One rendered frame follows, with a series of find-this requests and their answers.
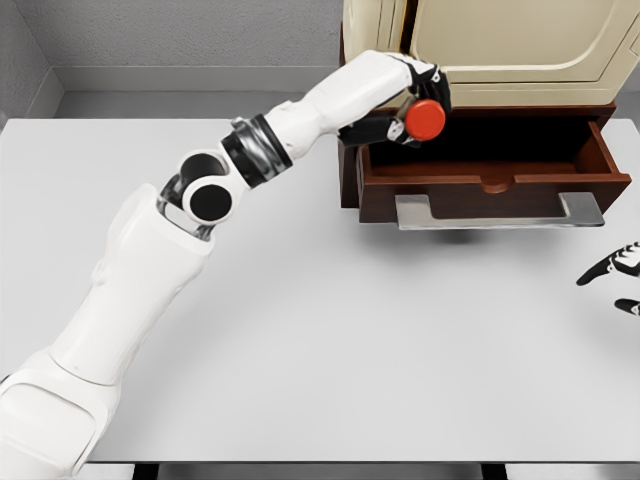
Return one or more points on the red button switch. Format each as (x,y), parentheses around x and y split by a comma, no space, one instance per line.
(425,119)

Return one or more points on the brown wooden cabinet cream doors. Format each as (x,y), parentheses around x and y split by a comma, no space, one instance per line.
(500,50)

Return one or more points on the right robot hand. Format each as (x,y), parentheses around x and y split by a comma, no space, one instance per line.
(612,267)

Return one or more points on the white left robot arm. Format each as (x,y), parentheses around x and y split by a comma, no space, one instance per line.
(150,250)

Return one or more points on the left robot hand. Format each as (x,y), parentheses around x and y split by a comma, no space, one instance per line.
(385,80)

